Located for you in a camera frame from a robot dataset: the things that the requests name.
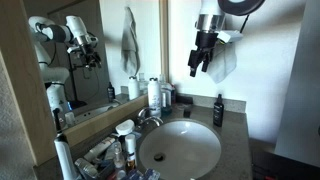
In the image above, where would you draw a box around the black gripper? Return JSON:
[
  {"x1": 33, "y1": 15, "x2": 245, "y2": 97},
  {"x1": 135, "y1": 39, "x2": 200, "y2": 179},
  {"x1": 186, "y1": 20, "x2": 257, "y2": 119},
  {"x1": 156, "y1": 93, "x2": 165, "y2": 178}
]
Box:
[{"x1": 187, "y1": 30, "x2": 220, "y2": 78}]

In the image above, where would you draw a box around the black spray bottle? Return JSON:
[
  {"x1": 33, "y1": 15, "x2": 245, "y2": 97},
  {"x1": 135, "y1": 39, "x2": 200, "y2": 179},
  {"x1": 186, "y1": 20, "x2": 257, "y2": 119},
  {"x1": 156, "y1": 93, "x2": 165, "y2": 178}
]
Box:
[{"x1": 213, "y1": 93, "x2": 225, "y2": 128}]

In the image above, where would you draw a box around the small dark red bottle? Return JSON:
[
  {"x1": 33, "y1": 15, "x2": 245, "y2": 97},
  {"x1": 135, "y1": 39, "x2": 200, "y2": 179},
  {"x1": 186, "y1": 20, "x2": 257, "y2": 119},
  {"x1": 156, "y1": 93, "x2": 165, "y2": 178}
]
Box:
[{"x1": 170, "y1": 84, "x2": 178, "y2": 105}]

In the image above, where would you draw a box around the blue mouthwash bottle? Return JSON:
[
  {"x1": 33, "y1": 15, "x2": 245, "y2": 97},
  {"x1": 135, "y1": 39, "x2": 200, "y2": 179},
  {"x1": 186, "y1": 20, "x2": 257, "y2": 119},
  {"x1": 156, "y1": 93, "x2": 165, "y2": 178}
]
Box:
[{"x1": 159, "y1": 74, "x2": 174, "y2": 116}]

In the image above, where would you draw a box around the tall white bottle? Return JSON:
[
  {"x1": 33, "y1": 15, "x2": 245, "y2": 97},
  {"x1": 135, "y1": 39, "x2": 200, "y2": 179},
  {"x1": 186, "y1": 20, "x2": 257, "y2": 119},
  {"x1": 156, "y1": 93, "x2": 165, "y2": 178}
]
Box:
[{"x1": 147, "y1": 77, "x2": 163, "y2": 118}]

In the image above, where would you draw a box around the white bottle with label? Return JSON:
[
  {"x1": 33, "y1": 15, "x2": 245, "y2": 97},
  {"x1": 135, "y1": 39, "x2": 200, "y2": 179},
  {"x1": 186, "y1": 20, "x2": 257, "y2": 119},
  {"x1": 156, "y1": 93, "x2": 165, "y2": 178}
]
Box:
[{"x1": 124, "y1": 133, "x2": 138, "y2": 169}]

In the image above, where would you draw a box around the small clear spray bottle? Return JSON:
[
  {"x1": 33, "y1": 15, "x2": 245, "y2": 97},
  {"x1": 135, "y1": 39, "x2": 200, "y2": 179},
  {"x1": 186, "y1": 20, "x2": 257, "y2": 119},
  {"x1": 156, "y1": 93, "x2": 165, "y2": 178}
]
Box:
[{"x1": 112, "y1": 141, "x2": 126, "y2": 172}]

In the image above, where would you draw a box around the clear plastic bottle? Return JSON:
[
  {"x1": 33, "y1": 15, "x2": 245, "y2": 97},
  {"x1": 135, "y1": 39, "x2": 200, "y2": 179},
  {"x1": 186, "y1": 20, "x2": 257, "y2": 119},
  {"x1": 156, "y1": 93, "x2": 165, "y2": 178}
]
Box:
[{"x1": 74, "y1": 157, "x2": 100, "y2": 180}]

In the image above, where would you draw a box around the black box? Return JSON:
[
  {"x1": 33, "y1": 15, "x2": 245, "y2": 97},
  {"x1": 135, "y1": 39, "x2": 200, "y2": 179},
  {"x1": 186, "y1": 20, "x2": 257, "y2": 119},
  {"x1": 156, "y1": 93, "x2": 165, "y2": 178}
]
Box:
[{"x1": 176, "y1": 94, "x2": 195, "y2": 105}]

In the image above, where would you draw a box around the small black cup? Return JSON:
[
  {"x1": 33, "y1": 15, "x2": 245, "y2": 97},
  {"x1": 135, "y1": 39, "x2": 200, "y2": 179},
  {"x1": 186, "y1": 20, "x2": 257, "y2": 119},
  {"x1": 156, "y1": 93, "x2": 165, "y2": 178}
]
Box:
[{"x1": 182, "y1": 104, "x2": 193, "y2": 119}]

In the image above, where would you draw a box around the chrome faucet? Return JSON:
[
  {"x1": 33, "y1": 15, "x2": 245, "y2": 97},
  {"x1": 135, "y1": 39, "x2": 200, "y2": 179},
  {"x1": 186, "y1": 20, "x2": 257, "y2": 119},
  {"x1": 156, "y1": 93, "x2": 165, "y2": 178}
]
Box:
[{"x1": 135, "y1": 106, "x2": 165, "y2": 130}]

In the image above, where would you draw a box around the white sink basin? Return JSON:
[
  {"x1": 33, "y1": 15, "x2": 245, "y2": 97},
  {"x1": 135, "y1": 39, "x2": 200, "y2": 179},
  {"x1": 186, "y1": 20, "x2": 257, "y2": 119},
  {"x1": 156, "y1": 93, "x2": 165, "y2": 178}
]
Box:
[{"x1": 137, "y1": 119, "x2": 223, "y2": 180}]

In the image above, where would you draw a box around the white round jar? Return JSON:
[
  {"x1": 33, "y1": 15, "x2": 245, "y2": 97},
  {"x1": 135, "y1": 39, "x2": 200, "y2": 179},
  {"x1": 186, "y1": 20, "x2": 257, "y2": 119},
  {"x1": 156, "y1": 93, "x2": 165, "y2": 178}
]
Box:
[{"x1": 114, "y1": 119, "x2": 136, "y2": 137}]

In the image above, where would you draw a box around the wood framed mirror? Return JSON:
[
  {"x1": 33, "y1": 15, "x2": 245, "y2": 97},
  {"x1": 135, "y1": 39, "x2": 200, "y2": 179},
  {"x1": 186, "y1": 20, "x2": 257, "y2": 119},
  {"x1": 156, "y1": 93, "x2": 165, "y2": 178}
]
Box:
[{"x1": 0, "y1": 0, "x2": 170, "y2": 167}]

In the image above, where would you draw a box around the white side panel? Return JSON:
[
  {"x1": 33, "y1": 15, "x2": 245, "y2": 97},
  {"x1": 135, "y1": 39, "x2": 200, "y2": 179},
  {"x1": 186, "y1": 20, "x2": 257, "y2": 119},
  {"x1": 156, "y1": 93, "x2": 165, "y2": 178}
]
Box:
[{"x1": 274, "y1": 0, "x2": 320, "y2": 168}]

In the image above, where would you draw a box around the blue package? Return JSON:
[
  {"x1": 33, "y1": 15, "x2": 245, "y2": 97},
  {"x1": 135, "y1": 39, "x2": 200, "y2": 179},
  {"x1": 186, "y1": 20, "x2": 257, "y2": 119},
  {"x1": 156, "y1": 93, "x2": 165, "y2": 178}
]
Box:
[{"x1": 125, "y1": 167, "x2": 161, "y2": 180}]

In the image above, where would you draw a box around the white squeeze tube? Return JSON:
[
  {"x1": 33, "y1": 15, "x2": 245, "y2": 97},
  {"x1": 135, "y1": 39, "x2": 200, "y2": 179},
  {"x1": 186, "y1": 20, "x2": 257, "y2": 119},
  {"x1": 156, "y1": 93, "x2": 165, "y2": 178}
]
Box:
[{"x1": 82, "y1": 135, "x2": 116, "y2": 163}]

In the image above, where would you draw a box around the dark cabinet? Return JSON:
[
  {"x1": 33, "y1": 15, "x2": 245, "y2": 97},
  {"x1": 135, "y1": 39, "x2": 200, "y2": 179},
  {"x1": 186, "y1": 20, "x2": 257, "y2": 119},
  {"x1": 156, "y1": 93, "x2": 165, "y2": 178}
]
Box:
[{"x1": 251, "y1": 137, "x2": 320, "y2": 180}]

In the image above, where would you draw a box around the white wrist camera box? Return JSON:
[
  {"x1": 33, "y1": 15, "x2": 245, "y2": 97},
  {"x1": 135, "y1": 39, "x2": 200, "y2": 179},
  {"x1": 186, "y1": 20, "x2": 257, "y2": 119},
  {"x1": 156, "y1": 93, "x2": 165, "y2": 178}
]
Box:
[{"x1": 216, "y1": 29, "x2": 245, "y2": 45}]

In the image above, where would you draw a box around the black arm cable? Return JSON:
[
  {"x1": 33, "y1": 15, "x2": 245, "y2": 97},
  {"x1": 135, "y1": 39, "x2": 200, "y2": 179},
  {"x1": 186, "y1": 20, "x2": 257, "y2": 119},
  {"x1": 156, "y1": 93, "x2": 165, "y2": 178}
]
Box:
[{"x1": 239, "y1": 13, "x2": 251, "y2": 34}]

